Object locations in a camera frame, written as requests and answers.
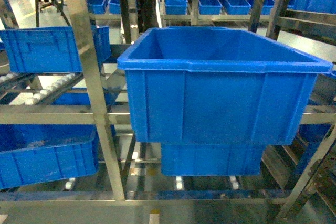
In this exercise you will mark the large blue plastic crate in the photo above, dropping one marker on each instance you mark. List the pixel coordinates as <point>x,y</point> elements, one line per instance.
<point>213,85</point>

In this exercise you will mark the blue crate left lower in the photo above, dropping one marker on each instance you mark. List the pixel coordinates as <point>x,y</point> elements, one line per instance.
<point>33,154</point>

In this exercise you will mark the small blue bin far shelf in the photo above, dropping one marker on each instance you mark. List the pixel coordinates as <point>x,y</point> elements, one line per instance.
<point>176,7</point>
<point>237,7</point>
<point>210,7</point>

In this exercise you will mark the blue crate under large crate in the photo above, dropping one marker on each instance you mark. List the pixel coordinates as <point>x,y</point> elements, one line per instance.
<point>211,160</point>

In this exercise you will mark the stainless steel rack frame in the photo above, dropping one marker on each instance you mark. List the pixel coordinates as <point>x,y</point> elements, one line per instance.
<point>129,187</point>

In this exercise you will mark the blue crate left upper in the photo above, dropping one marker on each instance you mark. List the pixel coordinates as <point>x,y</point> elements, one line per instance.
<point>52,49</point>

